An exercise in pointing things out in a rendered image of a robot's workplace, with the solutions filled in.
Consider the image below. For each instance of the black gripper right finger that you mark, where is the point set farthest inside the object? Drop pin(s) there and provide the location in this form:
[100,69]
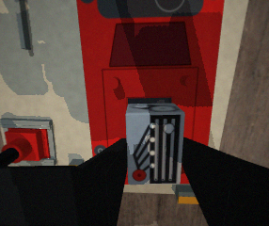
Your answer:
[230,191]

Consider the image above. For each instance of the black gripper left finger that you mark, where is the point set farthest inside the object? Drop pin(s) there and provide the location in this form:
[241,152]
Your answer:
[87,195]

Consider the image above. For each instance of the grey block with slot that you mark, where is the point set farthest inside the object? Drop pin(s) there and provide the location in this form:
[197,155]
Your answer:
[154,135]

